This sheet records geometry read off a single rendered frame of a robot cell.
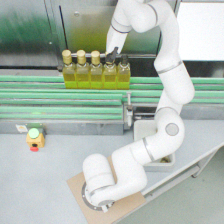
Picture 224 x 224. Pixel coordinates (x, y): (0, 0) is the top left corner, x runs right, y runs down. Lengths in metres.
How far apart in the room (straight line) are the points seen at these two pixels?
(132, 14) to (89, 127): 0.62
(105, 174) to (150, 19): 0.51
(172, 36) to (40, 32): 0.62
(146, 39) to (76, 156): 0.62
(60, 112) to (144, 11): 0.60
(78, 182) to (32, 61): 0.63
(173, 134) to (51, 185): 0.65
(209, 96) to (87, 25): 0.62
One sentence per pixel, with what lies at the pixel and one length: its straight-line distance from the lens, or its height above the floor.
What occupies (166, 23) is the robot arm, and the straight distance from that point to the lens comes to 0.98.
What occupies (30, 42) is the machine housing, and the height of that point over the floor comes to 1.06.
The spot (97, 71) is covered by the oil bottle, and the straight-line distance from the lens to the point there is 1.21.
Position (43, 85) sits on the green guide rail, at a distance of 1.42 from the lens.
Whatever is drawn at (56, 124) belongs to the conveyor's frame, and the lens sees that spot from 1.34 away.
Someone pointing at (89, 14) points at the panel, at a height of 1.24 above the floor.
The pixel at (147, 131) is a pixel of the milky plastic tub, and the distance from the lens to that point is 1.42.
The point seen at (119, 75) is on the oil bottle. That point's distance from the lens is 1.23.
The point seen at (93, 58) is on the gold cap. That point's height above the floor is 1.15.
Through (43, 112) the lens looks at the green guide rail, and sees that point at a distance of 1.30.
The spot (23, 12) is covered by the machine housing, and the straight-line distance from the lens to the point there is 1.29.
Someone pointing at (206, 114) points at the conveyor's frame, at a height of 0.81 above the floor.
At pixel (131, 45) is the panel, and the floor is 1.08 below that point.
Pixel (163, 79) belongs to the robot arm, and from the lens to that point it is 0.93.
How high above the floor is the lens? 2.01
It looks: 59 degrees down
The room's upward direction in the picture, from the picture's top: straight up
